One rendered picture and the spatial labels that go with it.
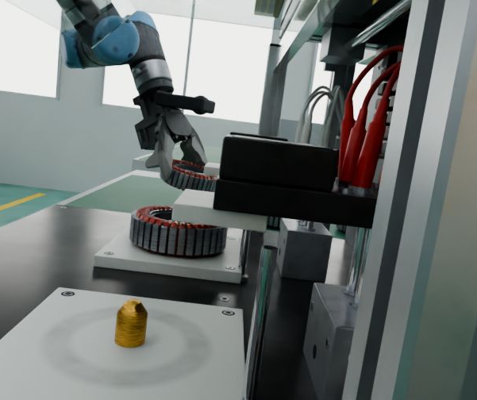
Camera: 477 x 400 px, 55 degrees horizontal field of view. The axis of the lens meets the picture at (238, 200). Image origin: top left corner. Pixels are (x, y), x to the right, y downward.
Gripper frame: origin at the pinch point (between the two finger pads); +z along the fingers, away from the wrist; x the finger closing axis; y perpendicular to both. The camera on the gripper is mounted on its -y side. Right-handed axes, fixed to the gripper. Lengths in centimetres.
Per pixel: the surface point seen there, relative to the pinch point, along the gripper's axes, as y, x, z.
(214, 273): -23.0, 33.2, 18.0
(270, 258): -40, 52, 18
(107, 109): 279, -281, -175
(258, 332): -38, 52, 21
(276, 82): -26.2, 8.8, -5.8
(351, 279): -39, 41, 21
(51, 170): 357, -252, -134
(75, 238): -5.5, 34.5, 9.2
